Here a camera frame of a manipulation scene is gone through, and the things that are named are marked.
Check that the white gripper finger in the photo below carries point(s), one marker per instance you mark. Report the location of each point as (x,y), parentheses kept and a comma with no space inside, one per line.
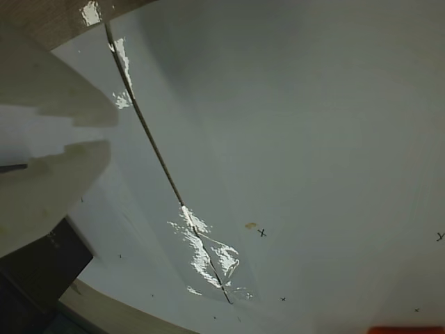
(52,87)
(52,195)

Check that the orange square block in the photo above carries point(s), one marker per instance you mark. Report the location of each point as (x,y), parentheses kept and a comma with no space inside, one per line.
(406,330)

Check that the dark brown open box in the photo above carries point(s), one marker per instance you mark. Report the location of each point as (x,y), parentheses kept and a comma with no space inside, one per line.
(34,278)

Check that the white paper sheet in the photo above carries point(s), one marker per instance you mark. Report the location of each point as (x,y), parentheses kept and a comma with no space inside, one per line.
(313,139)
(139,208)

